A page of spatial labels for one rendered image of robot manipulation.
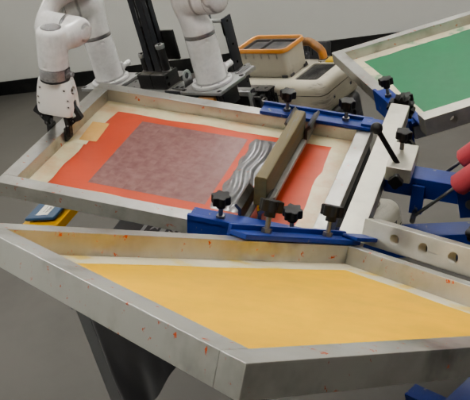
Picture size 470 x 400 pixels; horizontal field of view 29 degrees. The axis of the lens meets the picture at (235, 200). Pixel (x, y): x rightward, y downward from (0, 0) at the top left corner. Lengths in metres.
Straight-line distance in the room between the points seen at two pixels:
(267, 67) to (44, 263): 2.36
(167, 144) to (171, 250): 0.95
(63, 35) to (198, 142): 0.44
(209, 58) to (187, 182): 0.63
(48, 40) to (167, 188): 0.46
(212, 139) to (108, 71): 0.75
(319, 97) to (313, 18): 2.96
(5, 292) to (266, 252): 3.01
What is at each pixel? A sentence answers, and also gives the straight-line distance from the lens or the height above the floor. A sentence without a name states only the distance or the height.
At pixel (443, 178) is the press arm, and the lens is 2.14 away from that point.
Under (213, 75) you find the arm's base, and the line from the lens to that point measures 2.77.
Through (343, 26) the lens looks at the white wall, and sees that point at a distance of 6.18.
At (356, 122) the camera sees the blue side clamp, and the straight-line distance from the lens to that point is 2.43.
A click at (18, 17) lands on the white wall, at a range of 7.10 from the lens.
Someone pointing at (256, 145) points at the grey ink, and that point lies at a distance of 2.38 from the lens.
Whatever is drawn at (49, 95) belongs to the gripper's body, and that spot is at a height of 1.37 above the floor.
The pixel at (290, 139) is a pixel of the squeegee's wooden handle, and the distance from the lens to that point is 2.21.
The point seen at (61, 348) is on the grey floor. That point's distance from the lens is 3.93.
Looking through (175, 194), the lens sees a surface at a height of 1.14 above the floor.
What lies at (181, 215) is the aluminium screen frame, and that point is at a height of 1.15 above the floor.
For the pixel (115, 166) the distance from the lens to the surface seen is 2.30.
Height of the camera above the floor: 2.06
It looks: 26 degrees down
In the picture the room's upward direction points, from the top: 15 degrees counter-clockwise
